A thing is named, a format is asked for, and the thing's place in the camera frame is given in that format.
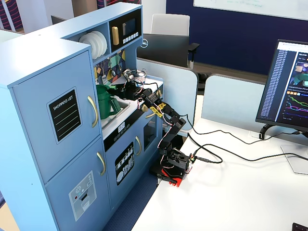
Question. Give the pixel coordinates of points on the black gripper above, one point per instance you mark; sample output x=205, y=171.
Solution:
x=125, y=93

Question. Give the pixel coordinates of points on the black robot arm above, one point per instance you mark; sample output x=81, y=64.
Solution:
x=176, y=122

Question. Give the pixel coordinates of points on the steel pot with lid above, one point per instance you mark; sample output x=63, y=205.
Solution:
x=142, y=77

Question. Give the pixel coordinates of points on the grey toy sink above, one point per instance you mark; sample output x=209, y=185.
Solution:
x=124, y=107

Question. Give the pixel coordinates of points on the metal ladle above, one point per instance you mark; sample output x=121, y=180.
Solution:
x=113, y=72

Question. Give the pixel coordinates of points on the metal slotted spatula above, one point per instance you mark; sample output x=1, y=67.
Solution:
x=104, y=78

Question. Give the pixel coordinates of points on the metal spoon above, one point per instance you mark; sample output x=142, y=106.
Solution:
x=119, y=68

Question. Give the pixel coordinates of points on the gold stove knob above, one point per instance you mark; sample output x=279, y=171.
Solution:
x=144, y=107
x=159, y=92

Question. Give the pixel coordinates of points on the white toy plate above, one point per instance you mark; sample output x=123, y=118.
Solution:
x=106, y=44
x=87, y=44
x=102, y=45

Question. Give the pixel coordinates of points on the black oven control panel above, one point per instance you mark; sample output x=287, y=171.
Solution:
x=110, y=140

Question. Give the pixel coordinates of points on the light grey desk partition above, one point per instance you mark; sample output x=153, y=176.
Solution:
x=178, y=86
x=228, y=98

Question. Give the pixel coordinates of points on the black Dell monitor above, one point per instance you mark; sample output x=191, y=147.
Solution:
x=163, y=48

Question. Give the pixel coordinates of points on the black shopping list board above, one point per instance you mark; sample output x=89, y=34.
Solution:
x=65, y=115

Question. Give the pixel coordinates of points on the blue oven door with window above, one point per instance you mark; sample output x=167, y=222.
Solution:
x=150, y=155

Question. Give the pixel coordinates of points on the black toy microwave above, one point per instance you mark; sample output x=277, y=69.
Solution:
x=137, y=16

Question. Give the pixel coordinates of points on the white backed office chair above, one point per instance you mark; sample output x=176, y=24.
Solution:
x=168, y=24

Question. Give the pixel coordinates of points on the tall blue fridge door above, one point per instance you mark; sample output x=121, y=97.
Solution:
x=31, y=108

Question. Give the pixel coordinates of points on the blue toy kitchen unit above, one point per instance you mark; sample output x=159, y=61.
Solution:
x=36, y=48

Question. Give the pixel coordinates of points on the blue dishwasher door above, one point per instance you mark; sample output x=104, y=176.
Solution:
x=113, y=192

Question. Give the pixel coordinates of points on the red table clamp base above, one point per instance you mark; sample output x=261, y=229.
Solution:
x=175, y=179

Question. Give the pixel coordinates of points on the grey water dispenser panel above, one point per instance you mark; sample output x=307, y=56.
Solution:
x=83, y=197

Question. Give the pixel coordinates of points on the blue freezer door with dispenser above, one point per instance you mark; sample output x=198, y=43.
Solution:
x=62, y=187

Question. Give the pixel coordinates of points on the lit computer monitor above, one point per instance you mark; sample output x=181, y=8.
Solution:
x=281, y=84

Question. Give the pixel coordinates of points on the black keyboard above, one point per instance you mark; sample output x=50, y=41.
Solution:
x=300, y=227

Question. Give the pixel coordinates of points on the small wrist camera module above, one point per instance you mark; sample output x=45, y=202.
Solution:
x=129, y=75

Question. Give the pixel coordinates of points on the white wall whiteboard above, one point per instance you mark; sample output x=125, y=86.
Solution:
x=240, y=4

